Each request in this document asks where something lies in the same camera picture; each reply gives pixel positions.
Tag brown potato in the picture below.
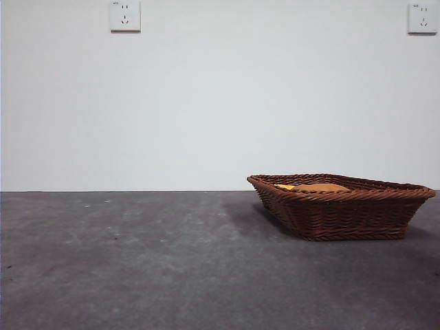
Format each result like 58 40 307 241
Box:
294 183 351 193

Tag brown wicker basket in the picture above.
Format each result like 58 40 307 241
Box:
246 173 437 242

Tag white wall socket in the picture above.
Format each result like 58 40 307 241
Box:
109 0 142 34
408 3 433 34

